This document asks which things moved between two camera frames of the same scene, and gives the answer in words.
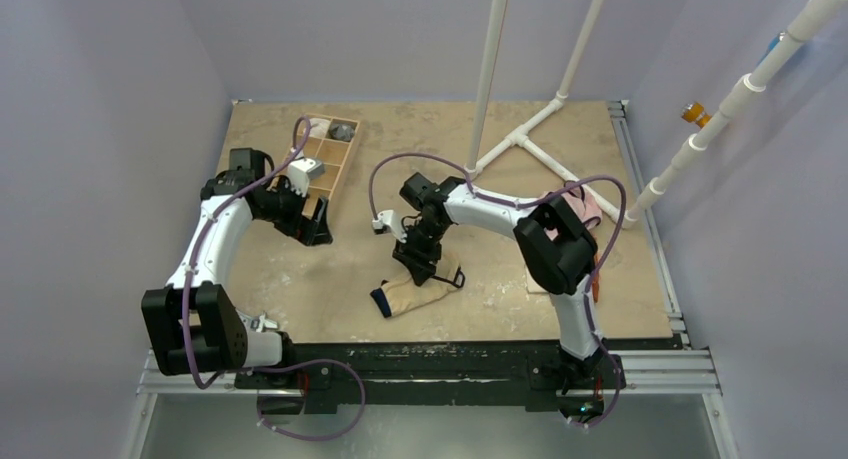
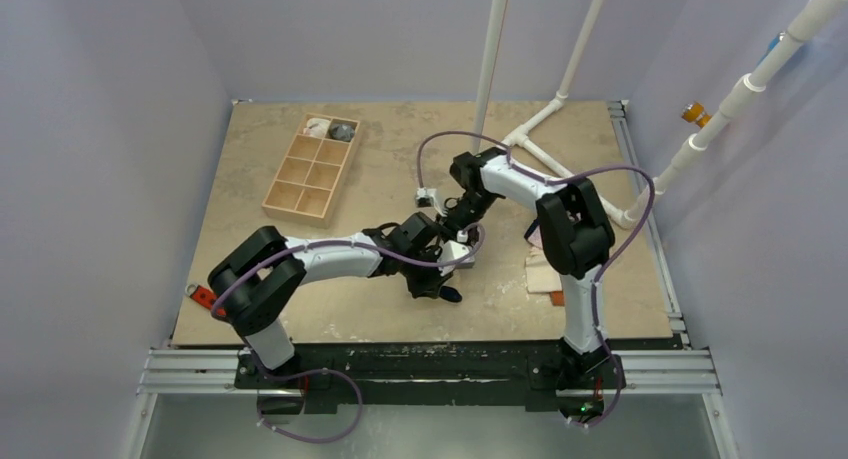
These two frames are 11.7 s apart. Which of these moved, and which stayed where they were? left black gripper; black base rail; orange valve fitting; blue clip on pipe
Moved: left black gripper
Stayed: orange valve fitting; black base rail; blue clip on pipe
